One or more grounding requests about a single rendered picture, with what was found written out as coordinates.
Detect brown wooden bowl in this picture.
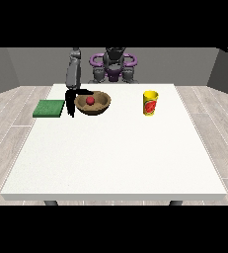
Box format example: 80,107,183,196
73,90,113,117

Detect green square pad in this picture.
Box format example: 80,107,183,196
32,99,66,119

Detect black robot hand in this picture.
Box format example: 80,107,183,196
64,87,95,119

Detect yellow cup with melon print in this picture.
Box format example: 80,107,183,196
142,90,160,118

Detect grey robot trunk purple rings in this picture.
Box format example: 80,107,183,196
87,47,140,85

